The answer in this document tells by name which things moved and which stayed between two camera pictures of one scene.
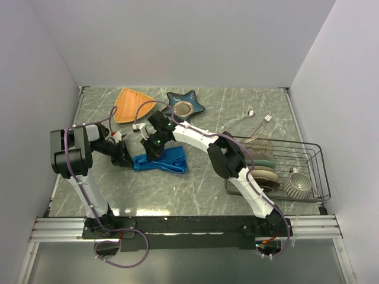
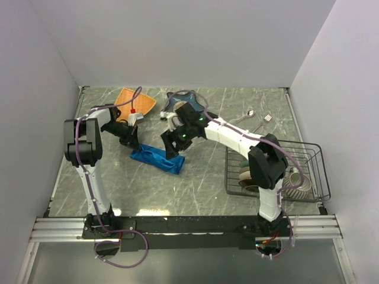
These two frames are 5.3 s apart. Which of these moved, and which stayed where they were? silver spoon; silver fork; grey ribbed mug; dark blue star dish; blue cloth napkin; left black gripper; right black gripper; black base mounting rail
Moved: blue cloth napkin; left black gripper; right black gripper
Stayed: grey ribbed mug; dark blue star dish; silver fork; black base mounting rail; silver spoon
